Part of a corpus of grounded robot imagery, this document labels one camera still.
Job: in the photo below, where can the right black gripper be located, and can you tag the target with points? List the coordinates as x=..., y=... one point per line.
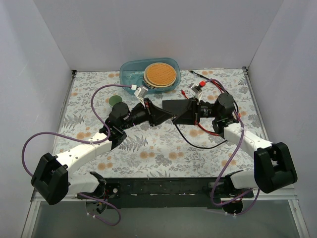
x=194, y=111

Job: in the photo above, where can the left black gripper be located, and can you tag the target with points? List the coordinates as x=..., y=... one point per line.
x=149, y=112

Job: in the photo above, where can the black network switch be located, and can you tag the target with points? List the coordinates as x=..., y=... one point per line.
x=169, y=105

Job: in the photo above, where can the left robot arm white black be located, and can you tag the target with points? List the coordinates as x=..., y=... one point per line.
x=54, y=176

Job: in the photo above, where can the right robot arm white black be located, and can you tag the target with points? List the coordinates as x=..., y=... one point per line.
x=273, y=165

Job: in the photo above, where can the floral table mat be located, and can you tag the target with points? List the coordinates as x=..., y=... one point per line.
x=165, y=150

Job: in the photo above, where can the round woven coaster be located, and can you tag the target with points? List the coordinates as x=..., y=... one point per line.
x=159, y=75

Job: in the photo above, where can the blue plastic container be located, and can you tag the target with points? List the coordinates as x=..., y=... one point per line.
x=132, y=72

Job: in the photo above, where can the green cup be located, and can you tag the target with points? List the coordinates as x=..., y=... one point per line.
x=114, y=100

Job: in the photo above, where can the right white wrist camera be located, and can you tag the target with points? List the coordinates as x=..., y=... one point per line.
x=197, y=90

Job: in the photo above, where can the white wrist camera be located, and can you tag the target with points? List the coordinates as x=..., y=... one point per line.
x=140, y=93
x=197, y=90

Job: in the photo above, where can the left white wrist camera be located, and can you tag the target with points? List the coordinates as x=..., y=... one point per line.
x=140, y=93

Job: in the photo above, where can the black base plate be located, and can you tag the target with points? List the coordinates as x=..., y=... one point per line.
x=156, y=192

